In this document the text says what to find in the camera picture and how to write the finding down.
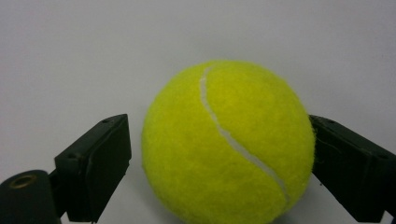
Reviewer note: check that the yellow tennis ball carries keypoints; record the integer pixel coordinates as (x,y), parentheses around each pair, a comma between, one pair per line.
(227,146)

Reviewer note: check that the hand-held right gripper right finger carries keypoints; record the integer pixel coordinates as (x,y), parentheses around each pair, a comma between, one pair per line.
(351,168)

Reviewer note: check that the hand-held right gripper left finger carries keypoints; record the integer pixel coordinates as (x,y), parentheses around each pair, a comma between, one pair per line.
(93,168)

